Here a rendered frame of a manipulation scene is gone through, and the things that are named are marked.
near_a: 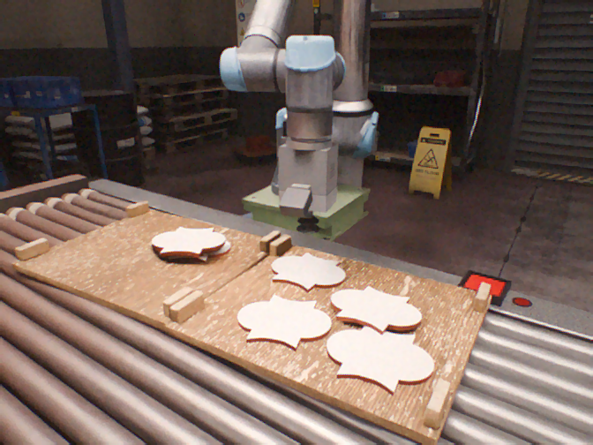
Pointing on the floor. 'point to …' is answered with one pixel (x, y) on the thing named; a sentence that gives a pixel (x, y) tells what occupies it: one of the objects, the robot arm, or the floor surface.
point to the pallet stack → (183, 109)
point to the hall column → (121, 56)
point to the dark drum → (109, 136)
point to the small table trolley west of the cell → (52, 139)
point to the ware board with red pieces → (258, 148)
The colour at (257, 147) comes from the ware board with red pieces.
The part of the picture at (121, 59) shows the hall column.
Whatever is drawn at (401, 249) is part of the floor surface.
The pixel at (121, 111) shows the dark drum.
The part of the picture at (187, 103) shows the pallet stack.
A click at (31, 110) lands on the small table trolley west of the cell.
